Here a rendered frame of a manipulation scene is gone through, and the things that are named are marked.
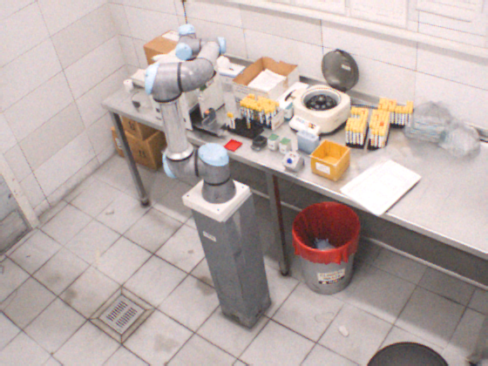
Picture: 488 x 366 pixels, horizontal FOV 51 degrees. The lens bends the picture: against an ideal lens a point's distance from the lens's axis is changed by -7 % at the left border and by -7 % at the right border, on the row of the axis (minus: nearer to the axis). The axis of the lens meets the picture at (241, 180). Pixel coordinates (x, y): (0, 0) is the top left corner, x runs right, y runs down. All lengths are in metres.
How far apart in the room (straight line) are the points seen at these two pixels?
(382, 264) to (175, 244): 1.28
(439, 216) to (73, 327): 2.14
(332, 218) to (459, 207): 0.87
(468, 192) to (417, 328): 0.90
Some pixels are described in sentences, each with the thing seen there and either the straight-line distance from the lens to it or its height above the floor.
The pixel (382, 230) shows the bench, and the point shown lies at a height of 0.27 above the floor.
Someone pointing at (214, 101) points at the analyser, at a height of 0.94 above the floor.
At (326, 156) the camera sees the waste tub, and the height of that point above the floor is 0.88.
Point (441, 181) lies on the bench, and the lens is 2.45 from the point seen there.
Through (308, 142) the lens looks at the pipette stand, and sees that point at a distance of 2.50.
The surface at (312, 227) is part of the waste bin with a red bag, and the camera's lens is 2.99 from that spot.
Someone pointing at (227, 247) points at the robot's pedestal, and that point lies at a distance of 2.45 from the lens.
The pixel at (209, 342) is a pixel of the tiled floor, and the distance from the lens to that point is 3.00.
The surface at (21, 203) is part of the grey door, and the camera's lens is 3.86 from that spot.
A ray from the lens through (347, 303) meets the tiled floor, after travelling 3.05.
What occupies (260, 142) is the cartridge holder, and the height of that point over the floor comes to 0.90.
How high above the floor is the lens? 2.54
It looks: 42 degrees down
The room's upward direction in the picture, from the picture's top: 11 degrees counter-clockwise
